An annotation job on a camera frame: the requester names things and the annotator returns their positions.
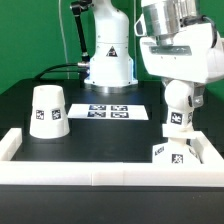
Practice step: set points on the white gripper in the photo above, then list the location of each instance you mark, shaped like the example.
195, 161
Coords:
191, 57

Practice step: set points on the white lamp bulb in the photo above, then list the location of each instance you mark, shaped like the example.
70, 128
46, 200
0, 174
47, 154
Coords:
179, 100

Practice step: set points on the white lamp base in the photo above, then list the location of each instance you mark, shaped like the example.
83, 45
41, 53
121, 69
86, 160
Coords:
175, 150

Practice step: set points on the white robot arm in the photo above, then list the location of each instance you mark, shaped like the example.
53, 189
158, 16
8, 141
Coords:
111, 68

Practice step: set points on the white lamp shade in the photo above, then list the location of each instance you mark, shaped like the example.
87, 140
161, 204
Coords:
48, 119

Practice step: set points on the white marker sheet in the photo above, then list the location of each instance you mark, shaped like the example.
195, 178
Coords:
108, 112

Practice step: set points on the white U-shaped fence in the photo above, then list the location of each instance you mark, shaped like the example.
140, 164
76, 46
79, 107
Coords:
210, 173

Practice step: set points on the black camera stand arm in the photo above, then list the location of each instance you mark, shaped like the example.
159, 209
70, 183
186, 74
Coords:
77, 7

